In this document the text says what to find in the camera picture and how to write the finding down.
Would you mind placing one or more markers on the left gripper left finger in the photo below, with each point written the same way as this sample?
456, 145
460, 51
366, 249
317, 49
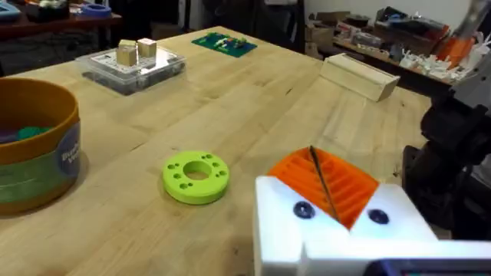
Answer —
280, 214

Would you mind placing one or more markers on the long pale wooden box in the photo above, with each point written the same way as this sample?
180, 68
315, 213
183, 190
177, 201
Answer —
356, 78

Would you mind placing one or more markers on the orange and silver bottle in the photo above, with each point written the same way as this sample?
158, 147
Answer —
458, 42

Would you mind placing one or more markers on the cardboard box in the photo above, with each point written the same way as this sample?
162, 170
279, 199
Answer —
318, 36

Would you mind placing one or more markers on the clear plastic parts box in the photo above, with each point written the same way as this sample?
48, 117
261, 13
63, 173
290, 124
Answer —
161, 73

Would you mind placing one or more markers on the green board with toy blocks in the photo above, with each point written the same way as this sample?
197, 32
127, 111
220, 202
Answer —
226, 46

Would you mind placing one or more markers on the cluttered shelf with parts heap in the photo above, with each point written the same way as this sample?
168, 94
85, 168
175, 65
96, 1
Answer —
387, 38

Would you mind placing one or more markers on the wooden cube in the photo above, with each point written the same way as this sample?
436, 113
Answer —
147, 48
126, 55

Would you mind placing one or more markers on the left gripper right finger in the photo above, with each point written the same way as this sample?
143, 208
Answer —
395, 214

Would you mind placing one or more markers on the green disc with holes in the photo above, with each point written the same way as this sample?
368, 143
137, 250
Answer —
215, 186

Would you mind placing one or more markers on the orange and green toy tub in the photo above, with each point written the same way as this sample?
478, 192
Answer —
34, 153

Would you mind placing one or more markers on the dark wooden side table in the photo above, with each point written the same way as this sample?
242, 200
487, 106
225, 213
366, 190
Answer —
57, 25

